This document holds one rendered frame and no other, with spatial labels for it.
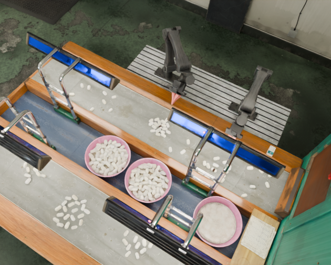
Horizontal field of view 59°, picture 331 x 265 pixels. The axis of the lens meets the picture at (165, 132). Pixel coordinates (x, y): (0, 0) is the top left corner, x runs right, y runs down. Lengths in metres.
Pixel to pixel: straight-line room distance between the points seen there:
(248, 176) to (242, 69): 1.73
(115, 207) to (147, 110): 0.84
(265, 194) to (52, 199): 1.20
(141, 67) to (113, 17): 1.56
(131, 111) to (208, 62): 1.56
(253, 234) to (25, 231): 1.17
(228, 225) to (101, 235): 0.68
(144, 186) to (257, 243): 0.67
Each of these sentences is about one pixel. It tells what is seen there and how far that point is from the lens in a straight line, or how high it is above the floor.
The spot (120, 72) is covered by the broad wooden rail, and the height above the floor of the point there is 0.76.
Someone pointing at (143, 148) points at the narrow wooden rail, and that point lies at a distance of 1.76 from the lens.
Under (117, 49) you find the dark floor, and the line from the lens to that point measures 3.33.
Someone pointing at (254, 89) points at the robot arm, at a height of 1.08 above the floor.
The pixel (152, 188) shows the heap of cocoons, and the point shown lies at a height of 0.74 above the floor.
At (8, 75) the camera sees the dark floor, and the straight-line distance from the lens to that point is 3.35.
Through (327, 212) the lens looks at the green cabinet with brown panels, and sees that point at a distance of 1.30.
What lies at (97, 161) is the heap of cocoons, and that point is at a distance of 1.76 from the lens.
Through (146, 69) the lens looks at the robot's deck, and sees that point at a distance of 2.23.
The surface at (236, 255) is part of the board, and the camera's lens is 1.64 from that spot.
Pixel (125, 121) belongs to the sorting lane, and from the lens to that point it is 1.88.
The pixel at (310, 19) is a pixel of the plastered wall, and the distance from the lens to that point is 3.46.
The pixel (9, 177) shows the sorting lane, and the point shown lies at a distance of 1.87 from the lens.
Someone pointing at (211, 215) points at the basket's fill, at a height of 0.74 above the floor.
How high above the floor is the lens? 2.34
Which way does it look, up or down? 60 degrees down
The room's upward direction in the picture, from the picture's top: 7 degrees clockwise
